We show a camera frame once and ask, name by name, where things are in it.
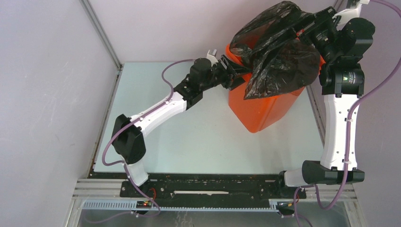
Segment orange plastic trash bin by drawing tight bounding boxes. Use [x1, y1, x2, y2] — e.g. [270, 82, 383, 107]
[228, 42, 324, 133]

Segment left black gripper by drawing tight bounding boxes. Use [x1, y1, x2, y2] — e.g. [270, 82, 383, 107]
[200, 56, 252, 92]

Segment grey cable duct strip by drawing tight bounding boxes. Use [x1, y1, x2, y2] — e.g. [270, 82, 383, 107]
[81, 200, 278, 212]

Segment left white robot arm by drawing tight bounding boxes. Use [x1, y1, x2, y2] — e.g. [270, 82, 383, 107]
[108, 55, 252, 197]

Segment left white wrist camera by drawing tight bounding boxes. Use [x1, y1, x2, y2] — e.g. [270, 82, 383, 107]
[206, 49, 218, 67]

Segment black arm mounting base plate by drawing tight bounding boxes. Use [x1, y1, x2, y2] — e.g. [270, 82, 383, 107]
[139, 173, 306, 208]

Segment black plastic trash bag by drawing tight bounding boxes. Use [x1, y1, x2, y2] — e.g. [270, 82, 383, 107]
[229, 1, 321, 100]

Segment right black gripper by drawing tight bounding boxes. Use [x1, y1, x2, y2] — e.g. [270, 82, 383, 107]
[287, 6, 341, 63]

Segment aluminium frame rail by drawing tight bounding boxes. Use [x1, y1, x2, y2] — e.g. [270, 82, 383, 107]
[73, 179, 357, 202]

